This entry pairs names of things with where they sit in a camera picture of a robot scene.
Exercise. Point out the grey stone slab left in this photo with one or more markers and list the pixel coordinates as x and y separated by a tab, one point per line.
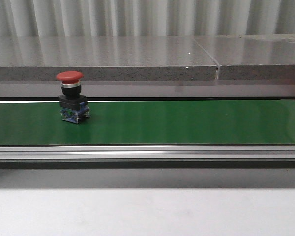
164	58

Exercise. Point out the grey stone slab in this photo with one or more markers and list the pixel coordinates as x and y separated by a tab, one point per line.
164	58
252	57

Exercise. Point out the grey stone slab right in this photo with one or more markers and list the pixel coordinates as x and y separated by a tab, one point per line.
252	57

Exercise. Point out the aluminium conveyor frame rail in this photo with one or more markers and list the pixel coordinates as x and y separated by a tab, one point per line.
147	156

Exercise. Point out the green conveyor belt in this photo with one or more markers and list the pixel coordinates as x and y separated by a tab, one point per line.
152	122

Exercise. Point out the red mushroom push button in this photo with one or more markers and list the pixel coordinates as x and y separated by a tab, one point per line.
74	106

